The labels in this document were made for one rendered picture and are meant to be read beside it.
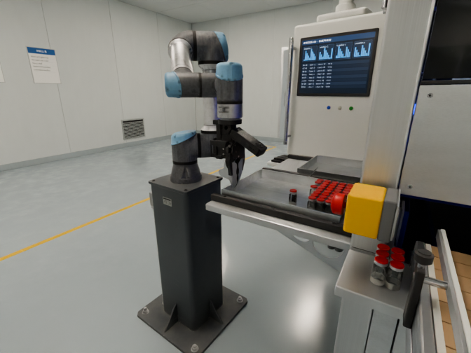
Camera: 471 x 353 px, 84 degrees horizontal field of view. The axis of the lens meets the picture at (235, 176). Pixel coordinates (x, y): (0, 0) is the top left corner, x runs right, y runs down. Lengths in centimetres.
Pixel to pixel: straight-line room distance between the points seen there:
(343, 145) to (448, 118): 108
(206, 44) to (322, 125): 80
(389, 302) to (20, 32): 566
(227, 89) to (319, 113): 94
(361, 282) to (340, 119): 116
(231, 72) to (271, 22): 617
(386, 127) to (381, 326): 42
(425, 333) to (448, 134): 30
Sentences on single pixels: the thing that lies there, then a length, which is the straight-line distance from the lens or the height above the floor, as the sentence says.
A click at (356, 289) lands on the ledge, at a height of 88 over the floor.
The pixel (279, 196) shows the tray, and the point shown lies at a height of 88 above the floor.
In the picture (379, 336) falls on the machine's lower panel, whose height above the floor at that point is 69.
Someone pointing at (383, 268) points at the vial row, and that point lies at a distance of 52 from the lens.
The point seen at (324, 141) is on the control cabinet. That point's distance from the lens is 162.
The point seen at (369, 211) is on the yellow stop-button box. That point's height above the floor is 101.
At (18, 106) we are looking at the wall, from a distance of 556.
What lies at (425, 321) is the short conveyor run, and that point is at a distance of 42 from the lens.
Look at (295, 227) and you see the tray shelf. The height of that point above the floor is 88.
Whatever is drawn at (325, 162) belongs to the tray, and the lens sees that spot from 126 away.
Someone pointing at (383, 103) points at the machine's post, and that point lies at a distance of 53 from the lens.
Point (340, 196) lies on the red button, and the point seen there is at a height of 101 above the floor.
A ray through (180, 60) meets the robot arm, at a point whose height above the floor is 129.
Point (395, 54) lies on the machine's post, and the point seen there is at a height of 125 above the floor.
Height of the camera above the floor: 119
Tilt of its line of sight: 18 degrees down
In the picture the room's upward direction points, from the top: straight up
